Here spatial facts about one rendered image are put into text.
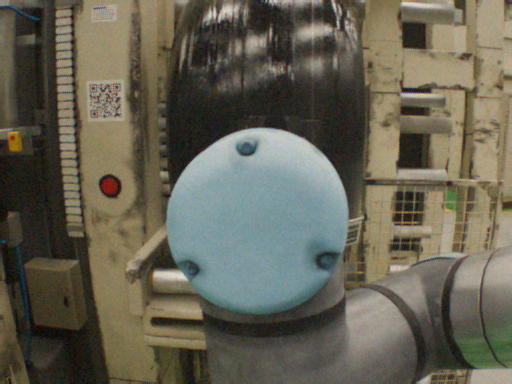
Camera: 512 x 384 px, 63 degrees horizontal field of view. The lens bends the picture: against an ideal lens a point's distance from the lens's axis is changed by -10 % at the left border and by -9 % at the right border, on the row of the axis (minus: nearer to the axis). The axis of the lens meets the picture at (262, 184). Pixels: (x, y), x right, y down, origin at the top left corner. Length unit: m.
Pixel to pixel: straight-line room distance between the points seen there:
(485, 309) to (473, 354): 0.03
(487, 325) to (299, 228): 0.13
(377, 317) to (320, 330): 0.06
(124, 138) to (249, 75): 0.33
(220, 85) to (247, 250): 0.46
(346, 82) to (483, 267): 0.41
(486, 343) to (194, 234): 0.17
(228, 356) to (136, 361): 0.82
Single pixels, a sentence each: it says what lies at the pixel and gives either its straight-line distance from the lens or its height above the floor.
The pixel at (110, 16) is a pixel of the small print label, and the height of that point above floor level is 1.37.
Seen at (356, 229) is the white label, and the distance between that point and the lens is 0.69.
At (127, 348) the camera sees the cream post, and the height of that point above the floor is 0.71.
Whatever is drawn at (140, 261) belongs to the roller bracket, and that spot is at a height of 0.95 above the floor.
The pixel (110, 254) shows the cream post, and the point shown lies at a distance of 0.93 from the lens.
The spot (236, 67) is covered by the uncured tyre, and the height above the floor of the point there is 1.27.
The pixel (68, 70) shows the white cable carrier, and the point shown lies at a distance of 0.91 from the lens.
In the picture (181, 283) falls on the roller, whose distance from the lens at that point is 0.82.
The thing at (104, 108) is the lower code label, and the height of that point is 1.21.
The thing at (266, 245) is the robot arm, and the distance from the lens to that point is 0.18.
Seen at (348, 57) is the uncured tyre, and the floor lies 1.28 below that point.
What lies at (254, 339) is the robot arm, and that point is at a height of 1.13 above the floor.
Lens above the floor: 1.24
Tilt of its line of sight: 13 degrees down
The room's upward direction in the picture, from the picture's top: straight up
